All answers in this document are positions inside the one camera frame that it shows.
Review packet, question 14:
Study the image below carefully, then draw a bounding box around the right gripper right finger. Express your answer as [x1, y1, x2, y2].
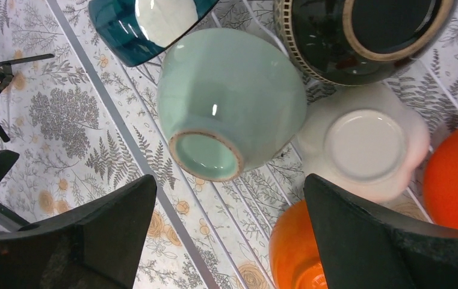
[304, 174, 458, 288]

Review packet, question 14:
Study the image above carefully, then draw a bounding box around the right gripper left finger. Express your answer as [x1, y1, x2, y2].
[0, 175, 157, 288]

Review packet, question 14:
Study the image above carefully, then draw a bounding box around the orange bowl white inside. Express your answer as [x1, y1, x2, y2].
[269, 200, 328, 289]

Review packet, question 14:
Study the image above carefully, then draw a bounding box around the white flower-shaped bowl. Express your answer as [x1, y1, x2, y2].
[297, 82, 430, 203]

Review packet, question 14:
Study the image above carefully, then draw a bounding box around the celadon green ceramic bowl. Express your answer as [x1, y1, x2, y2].
[157, 28, 307, 182]

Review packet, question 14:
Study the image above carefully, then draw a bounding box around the floral table mat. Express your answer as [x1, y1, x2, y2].
[0, 0, 458, 289]

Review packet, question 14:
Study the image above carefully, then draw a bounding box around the black bowl patterned rim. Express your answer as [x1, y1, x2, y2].
[273, 0, 458, 86]

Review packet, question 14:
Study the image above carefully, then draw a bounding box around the teal square ceramic cup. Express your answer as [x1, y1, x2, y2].
[88, 0, 218, 67]

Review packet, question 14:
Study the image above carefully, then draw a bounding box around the white wire dish rack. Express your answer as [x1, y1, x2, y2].
[45, 0, 458, 289]

